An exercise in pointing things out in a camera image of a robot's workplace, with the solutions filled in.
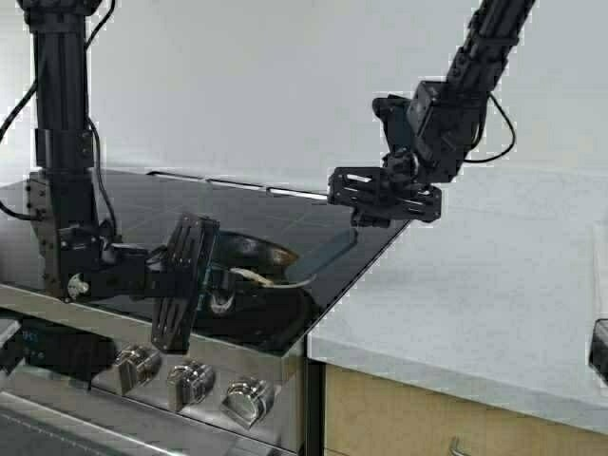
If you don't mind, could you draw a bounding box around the black spatula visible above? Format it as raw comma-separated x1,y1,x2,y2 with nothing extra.
272,228,358,289

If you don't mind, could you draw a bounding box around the black glass stove cooktop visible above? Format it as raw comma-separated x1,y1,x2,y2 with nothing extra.
0,163,414,456

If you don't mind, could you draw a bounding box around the metal cabinet handle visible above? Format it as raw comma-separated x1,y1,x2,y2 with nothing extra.
448,436,472,456

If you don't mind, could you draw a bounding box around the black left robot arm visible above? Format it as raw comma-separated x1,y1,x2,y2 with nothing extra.
18,1,219,354

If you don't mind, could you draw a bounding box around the steel stove knob middle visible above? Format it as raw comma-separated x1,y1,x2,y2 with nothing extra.
166,358,216,412

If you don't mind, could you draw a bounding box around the steel stove knob right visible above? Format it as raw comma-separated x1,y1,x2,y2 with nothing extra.
220,377,276,428

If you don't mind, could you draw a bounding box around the wooden base cabinet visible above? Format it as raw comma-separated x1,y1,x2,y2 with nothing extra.
324,365,607,455

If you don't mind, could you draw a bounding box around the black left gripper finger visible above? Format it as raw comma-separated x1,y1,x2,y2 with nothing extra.
199,265,236,314
151,213,219,352

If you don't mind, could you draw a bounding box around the black object right edge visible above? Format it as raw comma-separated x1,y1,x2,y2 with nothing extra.
588,318,608,384

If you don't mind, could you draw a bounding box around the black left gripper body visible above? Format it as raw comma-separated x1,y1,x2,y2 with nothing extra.
56,222,151,302

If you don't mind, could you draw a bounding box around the steel frying pan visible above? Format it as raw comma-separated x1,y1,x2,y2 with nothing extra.
198,231,304,320

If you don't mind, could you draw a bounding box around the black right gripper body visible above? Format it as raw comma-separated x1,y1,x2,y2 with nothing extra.
372,94,428,190

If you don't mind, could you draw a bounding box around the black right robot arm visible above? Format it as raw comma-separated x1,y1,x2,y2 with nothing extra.
200,1,534,316

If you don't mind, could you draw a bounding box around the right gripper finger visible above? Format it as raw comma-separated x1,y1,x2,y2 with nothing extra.
351,209,391,228
327,167,442,223

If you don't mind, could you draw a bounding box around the stove display panel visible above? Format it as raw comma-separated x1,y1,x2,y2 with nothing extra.
21,317,118,382

